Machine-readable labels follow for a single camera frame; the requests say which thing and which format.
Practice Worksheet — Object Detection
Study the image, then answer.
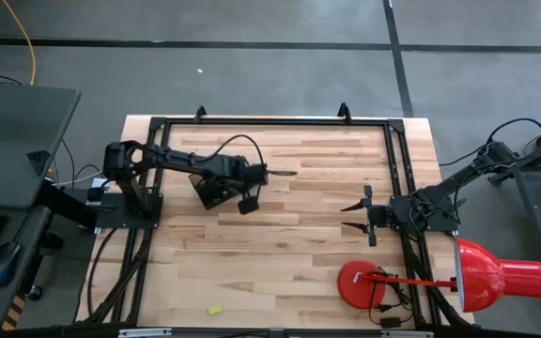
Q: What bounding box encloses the black aluminium table frame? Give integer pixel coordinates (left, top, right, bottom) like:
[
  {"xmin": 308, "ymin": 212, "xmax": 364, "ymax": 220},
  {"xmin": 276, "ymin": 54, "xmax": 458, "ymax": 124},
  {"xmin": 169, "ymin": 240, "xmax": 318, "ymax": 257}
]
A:
[{"xmin": 82, "ymin": 115, "xmax": 473, "ymax": 330}]

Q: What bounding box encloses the dark grey side desk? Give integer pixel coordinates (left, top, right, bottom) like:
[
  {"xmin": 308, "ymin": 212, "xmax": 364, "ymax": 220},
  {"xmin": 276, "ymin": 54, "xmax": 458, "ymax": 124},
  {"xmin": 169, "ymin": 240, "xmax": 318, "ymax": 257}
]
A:
[{"xmin": 0, "ymin": 84, "xmax": 83, "ymax": 210}]

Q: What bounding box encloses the yellow cable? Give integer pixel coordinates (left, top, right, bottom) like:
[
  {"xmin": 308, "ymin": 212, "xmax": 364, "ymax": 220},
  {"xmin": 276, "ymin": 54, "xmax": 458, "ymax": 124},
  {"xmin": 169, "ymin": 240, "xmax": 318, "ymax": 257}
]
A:
[{"xmin": 1, "ymin": 0, "xmax": 37, "ymax": 86}]

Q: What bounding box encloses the grey computer desk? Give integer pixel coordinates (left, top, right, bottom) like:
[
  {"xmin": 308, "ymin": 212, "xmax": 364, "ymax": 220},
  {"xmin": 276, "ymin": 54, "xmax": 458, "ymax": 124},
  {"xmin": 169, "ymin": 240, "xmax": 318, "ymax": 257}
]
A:
[{"xmin": 0, "ymin": 206, "xmax": 54, "ymax": 330}]

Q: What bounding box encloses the black mesh desk organizer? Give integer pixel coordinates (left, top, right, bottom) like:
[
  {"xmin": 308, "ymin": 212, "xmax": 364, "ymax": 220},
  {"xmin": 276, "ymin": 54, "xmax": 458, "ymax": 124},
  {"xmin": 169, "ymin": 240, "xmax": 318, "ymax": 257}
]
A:
[{"xmin": 188, "ymin": 172, "xmax": 253, "ymax": 211}]

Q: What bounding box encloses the black computer mouse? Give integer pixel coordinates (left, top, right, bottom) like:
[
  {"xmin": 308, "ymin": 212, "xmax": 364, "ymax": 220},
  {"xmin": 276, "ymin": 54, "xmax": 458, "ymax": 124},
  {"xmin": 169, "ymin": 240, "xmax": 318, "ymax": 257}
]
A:
[{"xmin": 0, "ymin": 241, "xmax": 23, "ymax": 288}]

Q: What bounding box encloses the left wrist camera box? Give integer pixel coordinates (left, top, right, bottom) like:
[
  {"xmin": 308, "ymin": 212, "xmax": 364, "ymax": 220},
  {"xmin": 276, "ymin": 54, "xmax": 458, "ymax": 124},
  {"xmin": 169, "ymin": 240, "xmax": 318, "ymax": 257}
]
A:
[{"xmin": 237, "ymin": 195, "xmax": 261, "ymax": 216}]

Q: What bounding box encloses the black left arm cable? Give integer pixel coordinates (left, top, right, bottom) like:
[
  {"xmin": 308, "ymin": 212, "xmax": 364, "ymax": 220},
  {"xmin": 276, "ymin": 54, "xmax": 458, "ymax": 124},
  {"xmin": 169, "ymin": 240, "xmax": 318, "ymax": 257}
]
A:
[{"xmin": 202, "ymin": 133, "xmax": 267, "ymax": 170}]

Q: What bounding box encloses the red desk lamp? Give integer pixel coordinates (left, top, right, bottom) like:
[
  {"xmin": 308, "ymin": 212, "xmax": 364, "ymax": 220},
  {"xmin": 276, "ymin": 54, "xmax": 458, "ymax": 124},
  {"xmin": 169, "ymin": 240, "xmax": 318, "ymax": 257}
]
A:
[{"xmin": 336, "ymin": 238, "xmax": 541, "ymax": 315}]

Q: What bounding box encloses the black triangular desk bracket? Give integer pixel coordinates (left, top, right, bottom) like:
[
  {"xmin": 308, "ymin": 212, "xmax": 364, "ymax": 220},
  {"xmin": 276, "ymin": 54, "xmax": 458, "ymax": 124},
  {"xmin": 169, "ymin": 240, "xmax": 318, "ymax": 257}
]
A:
[{"xmin": 26, "ymin": 149, "xmax": 53, "ymax": 177}]

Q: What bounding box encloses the black floor cable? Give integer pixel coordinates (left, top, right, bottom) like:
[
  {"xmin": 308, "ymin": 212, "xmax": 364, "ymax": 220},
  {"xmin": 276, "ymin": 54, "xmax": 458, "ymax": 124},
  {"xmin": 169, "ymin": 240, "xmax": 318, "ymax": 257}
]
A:
[{"xmin": 56, "ymin": 138, "xmax": 107, "ymax": 189}]

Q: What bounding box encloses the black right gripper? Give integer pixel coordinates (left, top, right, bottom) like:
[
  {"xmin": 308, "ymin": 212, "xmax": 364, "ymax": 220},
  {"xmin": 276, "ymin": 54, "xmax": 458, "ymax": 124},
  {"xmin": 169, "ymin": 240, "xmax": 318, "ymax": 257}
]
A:
[{"xmin": 339, "ymin": 183, "xmax": 397, "ymax": 249}]

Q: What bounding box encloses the black lamp power cord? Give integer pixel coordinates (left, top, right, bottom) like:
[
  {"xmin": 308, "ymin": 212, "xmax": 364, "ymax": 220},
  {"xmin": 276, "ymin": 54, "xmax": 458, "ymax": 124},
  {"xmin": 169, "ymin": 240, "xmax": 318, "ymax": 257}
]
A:
[{"xmin": 367, "ymin": 267, "xmax": 415, "ymax": 330}]

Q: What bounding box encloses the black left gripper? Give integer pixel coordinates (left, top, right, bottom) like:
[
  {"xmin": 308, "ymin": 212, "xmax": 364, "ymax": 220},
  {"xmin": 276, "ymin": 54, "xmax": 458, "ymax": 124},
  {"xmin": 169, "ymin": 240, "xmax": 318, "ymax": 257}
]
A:
[{"xmin": 236, "ymin": 156, "xmax": 300, "ymax": 190}]

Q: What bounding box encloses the yellow black striped leg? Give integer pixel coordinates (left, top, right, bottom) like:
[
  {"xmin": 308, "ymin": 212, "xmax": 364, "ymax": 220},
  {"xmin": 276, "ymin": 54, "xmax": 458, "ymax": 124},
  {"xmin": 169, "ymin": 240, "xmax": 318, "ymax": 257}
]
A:
[{"xmin": 1, "ymin": 293, "xmax": 28, "ymax": 330}]

